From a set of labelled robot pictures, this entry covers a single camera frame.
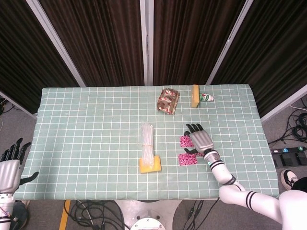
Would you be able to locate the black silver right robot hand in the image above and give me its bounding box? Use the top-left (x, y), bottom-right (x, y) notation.
top-left (183, 123), bottom-right (215, 155)

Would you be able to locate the brown foil snack packet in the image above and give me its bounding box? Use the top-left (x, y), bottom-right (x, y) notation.
top-left (157, 88), bottom-right (180, 115)

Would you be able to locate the black coiled cable pile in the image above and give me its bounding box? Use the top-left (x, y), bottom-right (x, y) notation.
top-left (268, 95), bottom-right (307, 145)

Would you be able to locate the flat yellow sponge block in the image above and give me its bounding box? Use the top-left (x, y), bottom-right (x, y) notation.
top-left (139, 155), bottom-right (162, 174)

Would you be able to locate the dark brown pleated curtain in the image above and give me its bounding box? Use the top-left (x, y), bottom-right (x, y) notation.
top-left (153, 0), bottom-right (245, 86)
top-left (0, 0), bottom-right (80, 114)
top-left (39, 0), bottom-right (144, 87)
top-left (212, 0), bottom-right (307, 118)

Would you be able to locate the tan wooden block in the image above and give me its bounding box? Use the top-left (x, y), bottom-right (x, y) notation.
top-left (191, 84), bottom-right (201, 108)

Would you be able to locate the clear plastic straw bundle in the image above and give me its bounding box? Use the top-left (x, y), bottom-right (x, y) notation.
top-left (141, 122), bottom-right (156, 168)

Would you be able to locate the black floor cable tangle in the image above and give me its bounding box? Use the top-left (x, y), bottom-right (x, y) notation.
top-left (75, 200), bottom-right (126, 230)

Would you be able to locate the small white green bottle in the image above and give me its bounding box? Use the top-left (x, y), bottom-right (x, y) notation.
top-left (199, 92), bottom-right (214, 102)

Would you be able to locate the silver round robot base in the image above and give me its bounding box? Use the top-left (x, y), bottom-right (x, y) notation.
top-left (114, 200), bottom-right (183, 230)

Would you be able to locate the black white sneaker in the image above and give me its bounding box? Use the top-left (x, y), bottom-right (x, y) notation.
top-left (280, 169), bottom-right (300, 191)

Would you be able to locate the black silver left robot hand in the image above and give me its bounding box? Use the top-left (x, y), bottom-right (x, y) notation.
top-left (0, 138), bottom-right (39, 194)

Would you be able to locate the grey aluminium frame post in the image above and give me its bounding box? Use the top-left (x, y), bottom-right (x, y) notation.
top-left (140, 0), bottom-right (154, 86)
top-left (25, 0), bottom-right (86, 87)
top-left (260, 84), bottom-right (307, 122)
top-left (0, 91), bottom-right (38, 120)
top-left (205, 0), bottom-right (254, 86)

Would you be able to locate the green grid-patterned table mat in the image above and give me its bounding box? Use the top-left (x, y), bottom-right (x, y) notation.
top-left (13, 83), bottom-right (280, 201)

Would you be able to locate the yellow floor tape strip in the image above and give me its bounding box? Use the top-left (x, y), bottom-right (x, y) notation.
top-left (59, 200), bottom-right (72, 230)

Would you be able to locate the black floor cable with plug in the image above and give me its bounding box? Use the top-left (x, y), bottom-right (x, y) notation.
top-left (183, 200), bottom-right (205, 230)

